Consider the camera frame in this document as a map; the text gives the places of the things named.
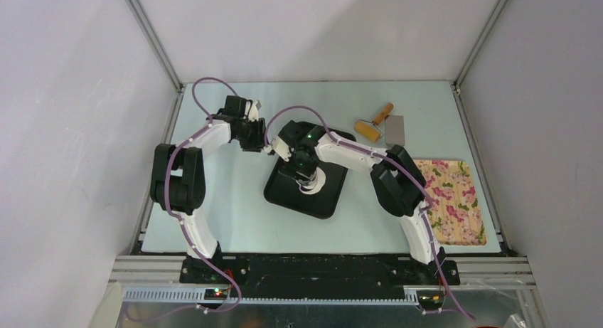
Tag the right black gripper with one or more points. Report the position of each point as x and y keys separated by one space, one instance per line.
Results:
x=291 y=169

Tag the metal spatula with red handle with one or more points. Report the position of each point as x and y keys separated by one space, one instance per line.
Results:
x=395 y=130

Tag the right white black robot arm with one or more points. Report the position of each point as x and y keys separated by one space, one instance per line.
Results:
x=398 y=183

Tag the wooden dough roller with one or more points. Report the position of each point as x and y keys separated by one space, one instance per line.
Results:
x=370 y=129

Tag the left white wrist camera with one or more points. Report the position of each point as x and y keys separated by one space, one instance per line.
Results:
x=253 y=110

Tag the aluminium frame with cable duct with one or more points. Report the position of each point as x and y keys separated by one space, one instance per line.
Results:
x=156 y=277

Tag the floral cloth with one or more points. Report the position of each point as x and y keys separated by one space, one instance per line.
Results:
x=455 y=217

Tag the white dough ball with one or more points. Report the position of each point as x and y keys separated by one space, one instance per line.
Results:
x=315 y=183

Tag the black baking tray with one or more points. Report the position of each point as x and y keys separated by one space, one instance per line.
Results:
x=283 y=191

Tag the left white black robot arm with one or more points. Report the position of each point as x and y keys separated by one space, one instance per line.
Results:
x=178 y=178

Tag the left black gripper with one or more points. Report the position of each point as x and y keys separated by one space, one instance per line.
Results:
x=257 y=143

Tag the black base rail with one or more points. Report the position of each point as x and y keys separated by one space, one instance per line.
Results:
x=317 y=276

